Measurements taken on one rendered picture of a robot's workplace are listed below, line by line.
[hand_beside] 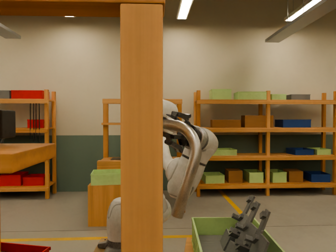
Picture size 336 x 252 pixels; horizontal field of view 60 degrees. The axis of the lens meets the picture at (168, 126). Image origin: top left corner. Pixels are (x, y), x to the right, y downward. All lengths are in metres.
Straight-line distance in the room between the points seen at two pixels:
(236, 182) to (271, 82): 2.43
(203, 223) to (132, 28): 1.58
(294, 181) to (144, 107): 6.34
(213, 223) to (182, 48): 5.19
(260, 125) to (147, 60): 5.86
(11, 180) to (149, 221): 6.14
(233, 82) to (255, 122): 1.09
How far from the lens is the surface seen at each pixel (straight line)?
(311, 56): 7.63
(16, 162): 0.66
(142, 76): 0.62
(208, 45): 6.86
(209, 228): 2.05
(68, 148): 6.82
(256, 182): 6.51
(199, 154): 0.75
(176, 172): 1.11
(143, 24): 0.65
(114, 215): 1.66
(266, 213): 1.60
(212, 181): 6.25
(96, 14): 0.74
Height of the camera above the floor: 1.61
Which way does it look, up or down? 1 degrees down
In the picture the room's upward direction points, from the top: straight up
